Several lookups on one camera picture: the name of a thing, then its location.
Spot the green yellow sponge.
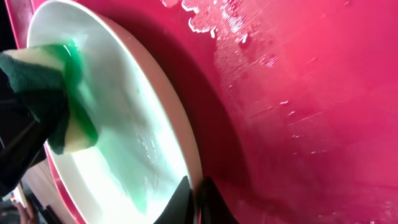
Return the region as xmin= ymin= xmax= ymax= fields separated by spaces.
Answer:
xmin=1 ymin=43 xmax=98 ymax=154

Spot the white plate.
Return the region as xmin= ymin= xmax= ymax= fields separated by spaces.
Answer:
xmin=27 ymin=1 xmax=203 ymax=223

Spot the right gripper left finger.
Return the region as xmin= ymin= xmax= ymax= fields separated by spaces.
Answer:
xmin=154 ymin=176 xmax=195 ymax=224

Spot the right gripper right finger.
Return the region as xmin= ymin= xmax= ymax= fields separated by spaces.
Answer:
xmin=197 ymin=177 xmax=239 ymax=224

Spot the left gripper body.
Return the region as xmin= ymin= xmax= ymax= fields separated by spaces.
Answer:
xmin=1 ymin=71 xmax=44 ymax=197

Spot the red plastic tray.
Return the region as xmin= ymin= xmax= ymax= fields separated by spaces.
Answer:
xmin=4 ymin=0 xmax=398 ymax=224

